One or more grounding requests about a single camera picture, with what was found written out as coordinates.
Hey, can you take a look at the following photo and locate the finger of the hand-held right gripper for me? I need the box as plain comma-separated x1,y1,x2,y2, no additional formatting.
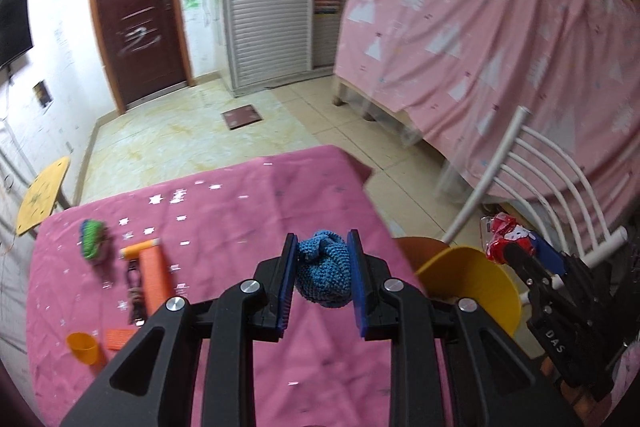
530,234,578,270
502,244,561,298

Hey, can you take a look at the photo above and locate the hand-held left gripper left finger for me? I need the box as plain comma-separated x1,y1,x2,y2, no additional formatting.
60,233,298,427

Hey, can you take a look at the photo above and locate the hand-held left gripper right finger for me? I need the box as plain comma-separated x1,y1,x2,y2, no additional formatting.
347,229,583,427

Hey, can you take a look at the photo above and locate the blue knit hat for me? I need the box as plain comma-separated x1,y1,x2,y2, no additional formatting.
295,231,351,307

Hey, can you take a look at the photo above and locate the red white santa hat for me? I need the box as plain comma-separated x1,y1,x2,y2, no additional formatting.
482,214,543,265

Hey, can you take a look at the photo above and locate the yellow plastic bowl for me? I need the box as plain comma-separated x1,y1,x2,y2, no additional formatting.
415,246,526,340

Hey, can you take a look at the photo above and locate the brown round stool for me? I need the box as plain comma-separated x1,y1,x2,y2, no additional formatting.
395,237,451,283

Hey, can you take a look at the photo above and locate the pink star tablecloth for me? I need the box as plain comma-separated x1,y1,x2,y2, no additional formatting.
25,144,451,427

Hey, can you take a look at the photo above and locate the white metal chair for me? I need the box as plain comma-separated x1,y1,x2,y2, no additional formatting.
442,106,628,268

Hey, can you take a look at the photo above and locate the small orange ribbed piece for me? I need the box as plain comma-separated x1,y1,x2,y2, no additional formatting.
104,328,138,351

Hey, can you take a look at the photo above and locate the brown floor scale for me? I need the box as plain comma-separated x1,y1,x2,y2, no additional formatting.
221,105,265,131

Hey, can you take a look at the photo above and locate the green blue knit item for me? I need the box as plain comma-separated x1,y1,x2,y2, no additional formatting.
80,219,108,263

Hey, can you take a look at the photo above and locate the orange plastic cup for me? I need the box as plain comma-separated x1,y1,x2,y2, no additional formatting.
66,332,107,365

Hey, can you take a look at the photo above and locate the pink tree print sheet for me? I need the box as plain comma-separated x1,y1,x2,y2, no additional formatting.
332,0,640,228

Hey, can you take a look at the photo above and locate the yellow seat metal chair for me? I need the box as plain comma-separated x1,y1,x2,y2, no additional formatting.
15,157,71,238

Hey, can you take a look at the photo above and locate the white louvered wardrobe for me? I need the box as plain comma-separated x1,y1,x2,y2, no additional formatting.
220,0,371,98

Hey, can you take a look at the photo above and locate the dark brown door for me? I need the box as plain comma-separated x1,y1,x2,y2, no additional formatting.
85,0,193,115

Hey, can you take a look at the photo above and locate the wall-mounted black television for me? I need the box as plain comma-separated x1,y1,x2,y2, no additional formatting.
0,0,35,70

